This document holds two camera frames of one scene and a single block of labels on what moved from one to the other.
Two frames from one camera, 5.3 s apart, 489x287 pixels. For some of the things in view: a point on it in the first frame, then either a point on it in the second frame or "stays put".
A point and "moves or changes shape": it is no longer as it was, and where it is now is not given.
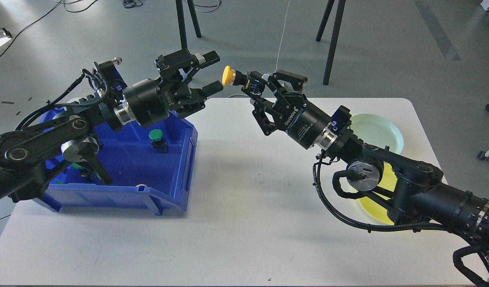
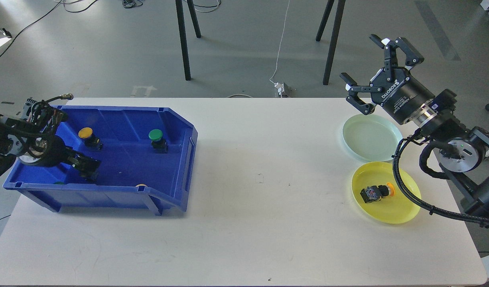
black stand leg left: x=181 y=24 stays put
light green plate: x=373 y=129 stays put
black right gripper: x=304 y=122 → x=403 y=96
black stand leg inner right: x=330 y=4 stays put
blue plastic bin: x=149 y=166 stays put
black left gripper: x=150 y=101 → x=46 y=151
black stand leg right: x=340 y=9 stays put
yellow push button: x=228 y=75 moves or changes shape
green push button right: x=159 y=144 stays put
